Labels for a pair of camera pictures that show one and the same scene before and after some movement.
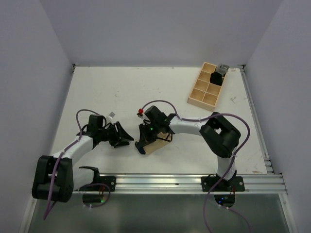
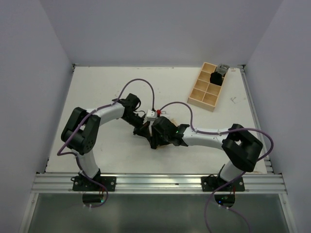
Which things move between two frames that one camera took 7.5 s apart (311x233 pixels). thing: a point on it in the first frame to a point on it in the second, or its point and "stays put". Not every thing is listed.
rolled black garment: (216, 78) stays put
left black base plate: (110, 181) stays put
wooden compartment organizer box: (205, 93) stays put
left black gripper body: (110, 134) to (137, 121)
